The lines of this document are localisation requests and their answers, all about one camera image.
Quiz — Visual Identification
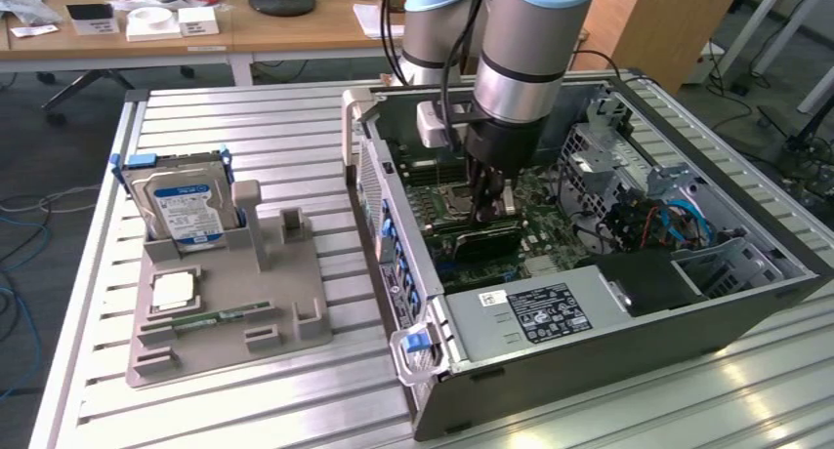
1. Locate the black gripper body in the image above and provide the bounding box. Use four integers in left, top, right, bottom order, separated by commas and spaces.
463, 118, 544, 180

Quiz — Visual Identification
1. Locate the black Nvidia graphics card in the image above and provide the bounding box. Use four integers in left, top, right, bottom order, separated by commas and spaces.
449, 222, 528, 267

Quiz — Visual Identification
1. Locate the metal CPU socket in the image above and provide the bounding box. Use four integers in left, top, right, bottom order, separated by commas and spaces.
439, 181, 474, 217

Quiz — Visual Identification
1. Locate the green RAM stick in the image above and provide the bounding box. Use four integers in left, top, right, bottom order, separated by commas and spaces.
422, 215, 525, 238
141, 300, 275, 331

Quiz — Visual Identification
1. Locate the green Dell motherboard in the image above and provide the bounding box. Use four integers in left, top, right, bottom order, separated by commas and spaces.
394, 143, 608, 294

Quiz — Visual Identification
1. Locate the perforated metal drive cage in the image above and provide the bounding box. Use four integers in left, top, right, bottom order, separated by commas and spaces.
558, 93, 660, 216

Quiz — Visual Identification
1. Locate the silver chipset heatsink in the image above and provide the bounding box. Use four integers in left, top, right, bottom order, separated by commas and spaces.
521, 256, 564, 278

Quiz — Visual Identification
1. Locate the grey power supply unit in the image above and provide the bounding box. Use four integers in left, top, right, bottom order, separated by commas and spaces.
446, 265, 634, 363

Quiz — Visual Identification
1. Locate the stack of white papers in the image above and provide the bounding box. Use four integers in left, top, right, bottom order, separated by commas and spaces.
353, 2, 407, 40

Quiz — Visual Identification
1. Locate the wooden cabinet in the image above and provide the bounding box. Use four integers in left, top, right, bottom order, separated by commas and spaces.
573, 0, 749, 94

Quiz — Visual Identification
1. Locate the dark grey open PC case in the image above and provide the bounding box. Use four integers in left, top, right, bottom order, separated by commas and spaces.
342, 67, 834, 443

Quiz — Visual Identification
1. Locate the wooden desk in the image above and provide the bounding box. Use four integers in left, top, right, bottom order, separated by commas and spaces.
0, 0, 592, 87

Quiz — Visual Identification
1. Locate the grey metal disk bay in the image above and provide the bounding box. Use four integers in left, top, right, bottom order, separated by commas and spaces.
670, 236, 788, 299

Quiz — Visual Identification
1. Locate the grey printed parts rack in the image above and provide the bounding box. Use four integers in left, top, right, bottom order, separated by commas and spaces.
127, 179, 338, 389

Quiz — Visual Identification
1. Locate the hard disk with blue rails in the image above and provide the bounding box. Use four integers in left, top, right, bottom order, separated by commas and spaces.
109, 144, 237, 253

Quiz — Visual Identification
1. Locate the silver CPU chip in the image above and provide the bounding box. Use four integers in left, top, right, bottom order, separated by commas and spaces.
151, 272, 201, 310

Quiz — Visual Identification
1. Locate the white labelled cube box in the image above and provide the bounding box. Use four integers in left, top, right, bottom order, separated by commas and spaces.
177, 5, 221, 38

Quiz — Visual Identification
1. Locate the flat white box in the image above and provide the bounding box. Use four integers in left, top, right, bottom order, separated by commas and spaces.
125, 14, 185, 43

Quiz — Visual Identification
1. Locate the white tape roll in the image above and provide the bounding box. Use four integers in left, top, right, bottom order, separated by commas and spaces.
129, 7, 173, 30

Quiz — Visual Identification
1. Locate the white box with black top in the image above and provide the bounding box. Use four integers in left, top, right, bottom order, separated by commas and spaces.
64, 3, 122, 36

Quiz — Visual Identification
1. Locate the white label card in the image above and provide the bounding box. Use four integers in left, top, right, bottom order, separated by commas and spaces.
8, 23, 62, 38

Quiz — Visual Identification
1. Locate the clear plastic bag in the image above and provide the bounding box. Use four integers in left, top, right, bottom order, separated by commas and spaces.
0, 0, 64, 25

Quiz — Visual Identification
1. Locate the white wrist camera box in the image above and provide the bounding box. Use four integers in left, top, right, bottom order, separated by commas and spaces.
417, 101, 471, 149

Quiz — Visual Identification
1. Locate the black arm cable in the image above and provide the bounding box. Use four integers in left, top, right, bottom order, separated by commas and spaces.
379, 0, 487, 150

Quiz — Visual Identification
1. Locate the black cable to case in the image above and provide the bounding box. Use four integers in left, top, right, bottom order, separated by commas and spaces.
573, 49, 657, 82

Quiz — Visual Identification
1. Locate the blue data wire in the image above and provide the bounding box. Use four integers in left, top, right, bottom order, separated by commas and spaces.
654, 198, 718, 249

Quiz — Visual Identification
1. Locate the white table frame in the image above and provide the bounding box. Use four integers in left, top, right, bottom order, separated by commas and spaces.
716, 0, 834, 113

